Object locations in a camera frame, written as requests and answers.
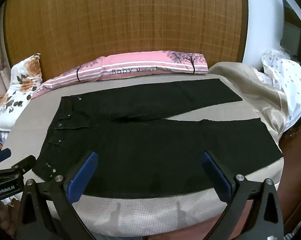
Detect beige satin blanket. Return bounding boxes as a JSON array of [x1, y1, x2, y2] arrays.
[[208, 61, 294, 148]]

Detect pink striped pillow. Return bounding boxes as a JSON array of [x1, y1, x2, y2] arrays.
[[30, 50, 208, 100]]

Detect black pants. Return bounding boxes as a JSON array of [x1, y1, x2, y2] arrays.
[[32, 79, 283, 197]]

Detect white dotted pillow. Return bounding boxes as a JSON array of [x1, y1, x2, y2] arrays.
[[262, 50, 301, 130]]

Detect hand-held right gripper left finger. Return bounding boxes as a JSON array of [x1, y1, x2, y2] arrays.
[[15, 151, 99, 240]]

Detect grey bed mattress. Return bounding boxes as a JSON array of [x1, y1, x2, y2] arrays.
[[0, 72, 286, 230]]

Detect black wall television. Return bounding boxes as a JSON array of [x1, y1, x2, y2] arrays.
[[280, 0, 301, 57]]

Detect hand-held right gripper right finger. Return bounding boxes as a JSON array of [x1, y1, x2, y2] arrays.
[[200, 151, 284, 240]]

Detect wooden bed frame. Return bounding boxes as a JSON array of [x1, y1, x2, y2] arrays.
[[278, 112, 301, 230]]

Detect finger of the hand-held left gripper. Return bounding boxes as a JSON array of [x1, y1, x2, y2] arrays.
[[0, 155, 37, 178], [0, 148, 12, 166]]

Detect white floral pillow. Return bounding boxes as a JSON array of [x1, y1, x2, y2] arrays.
[[0, 53, 43, 132]]

